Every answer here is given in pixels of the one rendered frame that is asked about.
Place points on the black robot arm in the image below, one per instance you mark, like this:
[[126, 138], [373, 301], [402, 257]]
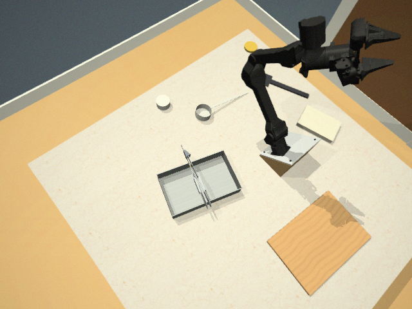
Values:
[[309, 52]]

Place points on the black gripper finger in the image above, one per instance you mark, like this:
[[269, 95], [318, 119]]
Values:
[[371, 64], [376, 35]]

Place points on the white cylinder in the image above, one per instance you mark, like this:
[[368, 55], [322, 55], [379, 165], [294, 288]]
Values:
[[163, 102]]

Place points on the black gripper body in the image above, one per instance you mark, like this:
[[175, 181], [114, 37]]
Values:
[[357, 39]]

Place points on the dark grey spatula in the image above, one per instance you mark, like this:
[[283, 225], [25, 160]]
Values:
[[269, 80]]

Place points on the yellow round disc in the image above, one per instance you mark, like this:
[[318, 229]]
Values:
[[250, 46]]

